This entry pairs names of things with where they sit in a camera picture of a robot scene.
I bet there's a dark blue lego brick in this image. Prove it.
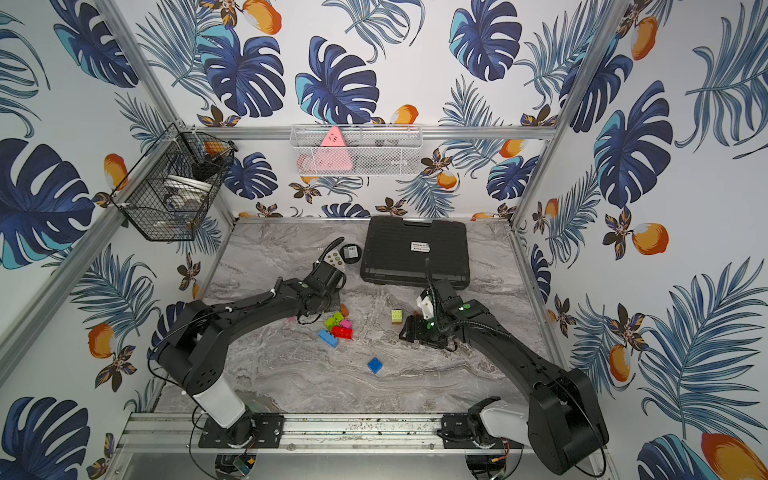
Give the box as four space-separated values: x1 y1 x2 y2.
367 357 383 375

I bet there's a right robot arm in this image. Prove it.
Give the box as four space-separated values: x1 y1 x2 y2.
400 273 609 475

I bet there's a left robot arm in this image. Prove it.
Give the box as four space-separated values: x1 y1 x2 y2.
153 237 346 444

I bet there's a lime and orange lego stack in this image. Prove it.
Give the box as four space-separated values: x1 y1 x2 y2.
324 304 349 331

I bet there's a red long lego brick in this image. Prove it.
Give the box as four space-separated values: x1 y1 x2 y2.
331 326 354 340

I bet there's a light blue long lego brick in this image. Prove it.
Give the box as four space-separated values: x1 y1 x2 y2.
318 330 339 349

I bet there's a white remote control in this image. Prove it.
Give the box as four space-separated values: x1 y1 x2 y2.
327 250 345 270

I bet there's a black round tape measure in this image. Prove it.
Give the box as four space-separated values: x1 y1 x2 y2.
339 243 362 264

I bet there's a black plastic tool case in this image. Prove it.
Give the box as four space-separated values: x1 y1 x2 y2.
360 216 471 290

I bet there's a pink triangle card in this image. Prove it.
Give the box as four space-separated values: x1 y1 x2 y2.
304 126 354 173

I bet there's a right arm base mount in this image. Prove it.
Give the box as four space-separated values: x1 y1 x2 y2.
436 413 504 450

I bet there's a clear wall tray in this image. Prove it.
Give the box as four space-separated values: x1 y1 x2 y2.
290 124 423 176

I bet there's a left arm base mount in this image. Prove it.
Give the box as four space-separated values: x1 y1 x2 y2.
198 411 285 449

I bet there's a black wire basket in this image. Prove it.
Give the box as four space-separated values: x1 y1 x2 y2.
109 124 237 242

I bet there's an aluminium front rail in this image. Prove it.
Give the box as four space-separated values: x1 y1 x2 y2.
116 413 527 455

